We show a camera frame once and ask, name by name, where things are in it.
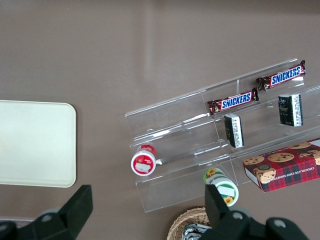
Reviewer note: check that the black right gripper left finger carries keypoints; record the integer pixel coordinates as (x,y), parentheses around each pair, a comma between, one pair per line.
(75,212)

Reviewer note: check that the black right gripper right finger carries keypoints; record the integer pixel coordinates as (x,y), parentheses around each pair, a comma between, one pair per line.
(220,220)

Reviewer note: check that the light oval wicker basket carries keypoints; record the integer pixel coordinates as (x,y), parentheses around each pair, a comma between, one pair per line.
(185,220)

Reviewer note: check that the cream plastic tray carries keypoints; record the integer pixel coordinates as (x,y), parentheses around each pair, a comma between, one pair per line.
(35,142)

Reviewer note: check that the green sunflower cup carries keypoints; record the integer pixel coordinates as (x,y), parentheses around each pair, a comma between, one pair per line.
(212,176)

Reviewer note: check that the red tartan cookie box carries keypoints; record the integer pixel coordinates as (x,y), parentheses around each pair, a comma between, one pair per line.
(287,172)

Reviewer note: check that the red lidded cup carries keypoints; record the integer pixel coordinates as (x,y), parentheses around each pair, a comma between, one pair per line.
(143,162)

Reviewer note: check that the black chocolate box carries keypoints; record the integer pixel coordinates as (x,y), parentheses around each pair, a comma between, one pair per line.
(235,131)
(290,110)

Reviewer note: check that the clear acrylic step shelf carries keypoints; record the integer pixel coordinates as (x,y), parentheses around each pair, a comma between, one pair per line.
(175,140)

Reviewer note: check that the Snickers bar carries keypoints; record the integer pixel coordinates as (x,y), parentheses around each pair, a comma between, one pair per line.
(282,76)
(233,102)

